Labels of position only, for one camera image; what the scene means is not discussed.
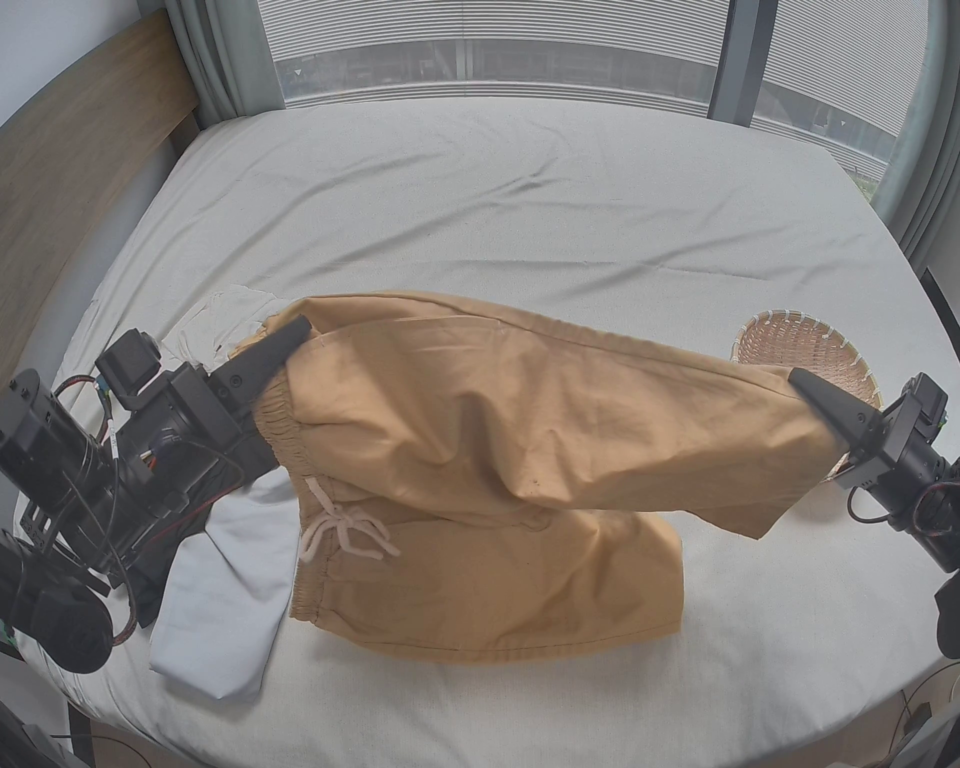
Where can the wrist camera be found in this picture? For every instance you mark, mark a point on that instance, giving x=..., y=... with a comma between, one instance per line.
x=926, y=405
x=131, y=364

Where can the bed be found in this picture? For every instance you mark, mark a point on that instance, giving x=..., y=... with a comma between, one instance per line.
x=525, y=187

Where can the grey-green curtain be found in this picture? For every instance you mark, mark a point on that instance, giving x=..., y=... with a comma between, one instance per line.
x=217, y=60
x=930, y=150

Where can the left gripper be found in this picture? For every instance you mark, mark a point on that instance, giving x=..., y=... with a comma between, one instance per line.
x=180, y=435

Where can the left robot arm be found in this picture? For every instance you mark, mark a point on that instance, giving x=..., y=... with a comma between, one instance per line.
x=45, y=442

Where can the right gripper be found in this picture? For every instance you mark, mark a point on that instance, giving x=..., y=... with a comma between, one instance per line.
x=892, y=469

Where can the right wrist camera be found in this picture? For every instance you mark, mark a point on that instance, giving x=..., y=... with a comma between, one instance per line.
x=926, y=405

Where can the window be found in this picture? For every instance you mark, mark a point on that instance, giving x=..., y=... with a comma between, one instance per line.
x=487, y=45

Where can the round woven basket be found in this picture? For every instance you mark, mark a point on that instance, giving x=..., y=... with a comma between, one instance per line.
x=795, y=341

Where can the pale blue garment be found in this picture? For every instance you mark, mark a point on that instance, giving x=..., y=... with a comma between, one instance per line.
x=225, y=600

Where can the white garment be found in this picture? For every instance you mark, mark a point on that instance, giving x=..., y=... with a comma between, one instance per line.
x=217, y=322

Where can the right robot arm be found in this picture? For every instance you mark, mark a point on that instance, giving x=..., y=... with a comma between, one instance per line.
x=946, y=525

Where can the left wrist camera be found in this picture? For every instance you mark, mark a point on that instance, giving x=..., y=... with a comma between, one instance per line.
x=131, y=364

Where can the tan shorts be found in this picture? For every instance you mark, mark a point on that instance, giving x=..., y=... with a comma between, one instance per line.
x=487, y=420

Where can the black garment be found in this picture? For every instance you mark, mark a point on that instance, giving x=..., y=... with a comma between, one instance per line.
x=196, y=525

